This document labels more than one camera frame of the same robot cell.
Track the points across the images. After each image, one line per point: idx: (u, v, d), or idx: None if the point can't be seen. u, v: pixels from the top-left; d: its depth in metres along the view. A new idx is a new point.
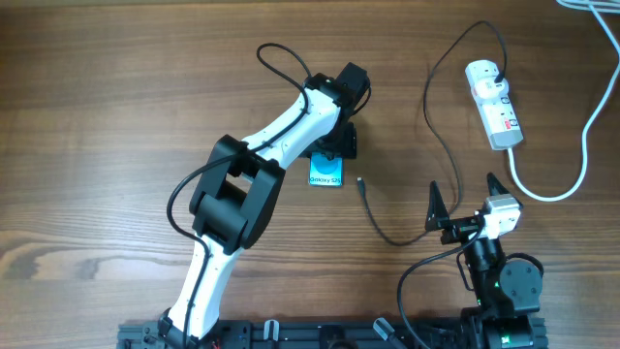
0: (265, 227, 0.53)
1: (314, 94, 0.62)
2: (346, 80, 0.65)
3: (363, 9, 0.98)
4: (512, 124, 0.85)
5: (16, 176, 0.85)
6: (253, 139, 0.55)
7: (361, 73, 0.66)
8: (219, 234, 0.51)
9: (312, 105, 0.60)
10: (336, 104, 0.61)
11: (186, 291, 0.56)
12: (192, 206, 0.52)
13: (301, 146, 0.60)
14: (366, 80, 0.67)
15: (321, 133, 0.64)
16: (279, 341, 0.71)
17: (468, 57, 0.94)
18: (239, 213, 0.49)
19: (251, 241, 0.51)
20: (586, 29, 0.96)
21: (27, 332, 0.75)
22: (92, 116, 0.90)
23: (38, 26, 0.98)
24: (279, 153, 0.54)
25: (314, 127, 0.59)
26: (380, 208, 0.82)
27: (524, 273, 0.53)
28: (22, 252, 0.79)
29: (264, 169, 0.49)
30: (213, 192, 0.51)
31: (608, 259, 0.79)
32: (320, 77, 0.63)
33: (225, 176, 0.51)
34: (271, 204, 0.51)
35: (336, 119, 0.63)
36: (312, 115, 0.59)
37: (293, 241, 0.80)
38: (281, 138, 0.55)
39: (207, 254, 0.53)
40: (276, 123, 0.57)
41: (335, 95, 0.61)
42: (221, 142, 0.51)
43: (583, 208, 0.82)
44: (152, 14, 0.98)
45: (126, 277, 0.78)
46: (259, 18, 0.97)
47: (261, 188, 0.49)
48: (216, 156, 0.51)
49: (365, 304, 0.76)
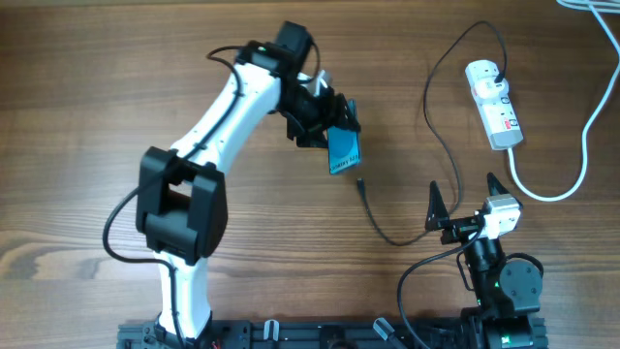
0: (224, 227, 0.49)
1: (249, 70, 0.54)
2: (284, 43, 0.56)
3: (363, 9, 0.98)
4: (512, 124, 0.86)
5: (16, 176, 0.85)
6: (183, 143, 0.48)
7: (297, 30, 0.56)
8: (176, 248, 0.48)
9: (245, 84, 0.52)
10: (274, 75, 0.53)
11: (165, 302, 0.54)
12: (139, 228, 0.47)
13: (245, 130, 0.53)
14: (308, 38, 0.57)
15: (268, 108, 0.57)
16: (279, 341, 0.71)
17: (468, 58, 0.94)
18: (190, 225, 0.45)
19: (210, 248, 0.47)
20: (586, 29, 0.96)
21: (27, 332, 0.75)
22: (92, 116, 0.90)
23: (38, 26, 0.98)
24: (216, 154, 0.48)
25: (253, 109, 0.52)
26: (380, 208, 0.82)
27: (525, 273, 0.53)
28: (23, 252, 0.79)
29: (201, 173, 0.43)
30: (155, 208, 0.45)
31: (608, 258, 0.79)
32: (252, 46, 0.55)
33: (163, 191, 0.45)
34: (222, 206, 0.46)
35: (279, 89, 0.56)
36: (248, 96, 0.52)
37: (293, 241, 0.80)
38: (214, 135, 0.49)
39: (171, 269, 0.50)
40: (206, 117, 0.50)
41: (271, 65, 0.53)
42: (146, 156, 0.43)
43: (583, 208, 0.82)
44: (153, 14, 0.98)
45: (126, 277, 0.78)
46: (260, 18, 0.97)
47: (201, 196, 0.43)
48: (143, 173, 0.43)
49: (365, 304, 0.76)
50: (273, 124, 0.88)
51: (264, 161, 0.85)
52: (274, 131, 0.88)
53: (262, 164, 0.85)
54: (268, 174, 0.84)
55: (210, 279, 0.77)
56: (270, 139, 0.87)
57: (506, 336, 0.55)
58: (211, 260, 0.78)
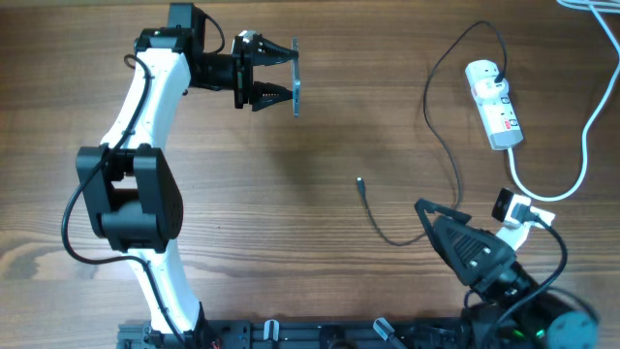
0: (180, 207, 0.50)
1: (154, 53, 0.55)
2: (178, 24, 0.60)
3: (363, 10, 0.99)
4: (512, 124, 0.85)
5: (16, 176, 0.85)
6: (108, 137, 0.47)
7: (186, 8, 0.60)
8: (140, 240, 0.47)
9: (152, 68, 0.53)
10: (178, 49, 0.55)
11: (150, 301, 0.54)
12: (98, 233, 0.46)
13: (170, 111, 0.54)
14: (196, 13, 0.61)
15: (181, 87, 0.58)
16: (279, 341, 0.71)
17: (468, 57, 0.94)
18: (145, 211, 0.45)
19: (172, 230, 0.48)
20: (584, 30, 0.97)
21: (28, 332, 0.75)
22: (92, 116, 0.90)
23: (38, 26, 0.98)
24: (146, 136, 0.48)
25: (168, 86, 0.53)
26: (380, 208, 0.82)
27: (577, 327, 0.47)
28: (22, 252, 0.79)
29: (138, 155, 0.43)
30: (107, 206, 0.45)
31: (608, 259, 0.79)
32: (146, 33, 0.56)
33: (107, 184, 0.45)
34: (169, 183, 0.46)
35: (188, 65, 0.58)
36: (159, 77, 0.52)
37: (292, 241, 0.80)
38: (139, 118, 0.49)
39: (144, 264, 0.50)
40: (124, 108, 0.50)
41: (173, 42, 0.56)
42: (77, 156, 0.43)
43: (583, 208, 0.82)
44: (153, 15, 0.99)
45: (125, 277, 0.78)
46: (260, 18, 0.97)
47: (145, 176, 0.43)
48: (80, 173, 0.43)
49: (365, 304, 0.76)
50: (273, 124, 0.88)
51: (263, 161, 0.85)
52: (274, 131, 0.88)
53: (262, 165, 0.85)
54: (268, 174, 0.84)
55: (209, 279, 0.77)
56: (270, 139, 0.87)
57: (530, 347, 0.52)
58: (211, 260, 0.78)
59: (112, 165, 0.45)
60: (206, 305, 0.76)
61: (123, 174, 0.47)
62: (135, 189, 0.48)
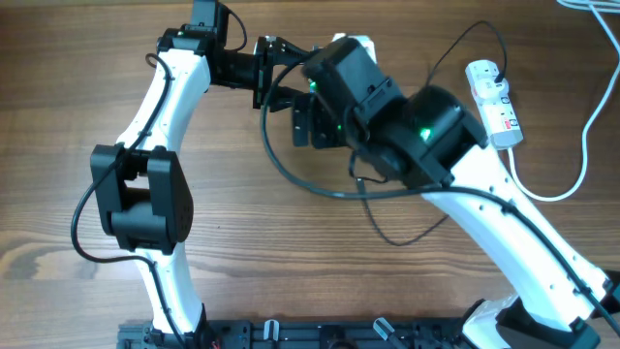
0: (189, 209, 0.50)
1: (175, 54, 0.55)
2: (201, 20, 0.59)
3: (363, 10, 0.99)
4: (511, 123, 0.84)
5: (16, 176, 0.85)
6: (126, 135, 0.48)
7: (209, 4, 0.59)
8: (148, 240, 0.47)
9: (173, 69, 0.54)
10: (200, 52, 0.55)
11: (153, 301, 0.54)
12: (107, 231, 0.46)
13: (187, 111, 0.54)
14: (221, 10, 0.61)
15: (201, 89, 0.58)
16: (279, 341, 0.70)
17: (468, 58, 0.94)
18: (156, 213, 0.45)
19: (180, 233, 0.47)
20: (584, 31, 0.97)
21: (27, 332, 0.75)
22: (92, 116, 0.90)
23: (37, 26, 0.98)
24: (162, 138, 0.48)
25: (187, 88, 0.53)
26: (380, 207, 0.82)
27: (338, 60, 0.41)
28: (23, 252, 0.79)
29: (152, 157, 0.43)
30: (117, 206, 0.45)
31: (607, 259, 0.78)
32: (170, 33, 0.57)
33: (119, 184, 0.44)
34: (181, 185, 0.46)
35: (208, 67, 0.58)
36: (179, 79, 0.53)
37: (293, 241, 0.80)
38: (155, 120, 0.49)
39: (150, 265, 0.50)
40: (142, 108, 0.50)
41: (196, 43, 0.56)
42: (93, 155, 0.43)
43: (583, 207, 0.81)
44: (153, 15, 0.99)
45: (126, 277, 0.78)
46: (260, 17, 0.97)
47: (160, 178, 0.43)
48: (95, 171, 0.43)
49: (365, 303, 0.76)
50: (274, 124, 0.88)
51: (264, 161, 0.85)
52: (274, 131, 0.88)
53: (262, 164, 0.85)
54: (268, 174, 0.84)
55: (209, 279, 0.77)
56: (270, 139, 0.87)
57: (422, 131, 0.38)
58: (211, 260, 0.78)
59: (127, 165, 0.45)
60: (207, 305, 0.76)
61: (137, 174, 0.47)
62: (146, 189, 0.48)
